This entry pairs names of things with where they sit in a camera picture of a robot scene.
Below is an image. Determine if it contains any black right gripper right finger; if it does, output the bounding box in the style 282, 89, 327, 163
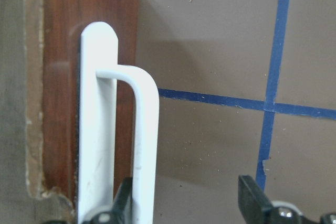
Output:
237, 174, 336, 224

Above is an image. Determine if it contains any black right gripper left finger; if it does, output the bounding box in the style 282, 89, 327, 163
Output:
86, 177, 133, 224

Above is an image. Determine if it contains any white drawer handle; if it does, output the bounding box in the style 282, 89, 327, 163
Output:
77, 21, 160, 224

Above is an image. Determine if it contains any dark wooden drawer box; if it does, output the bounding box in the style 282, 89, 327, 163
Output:
0, 0, 141, 224

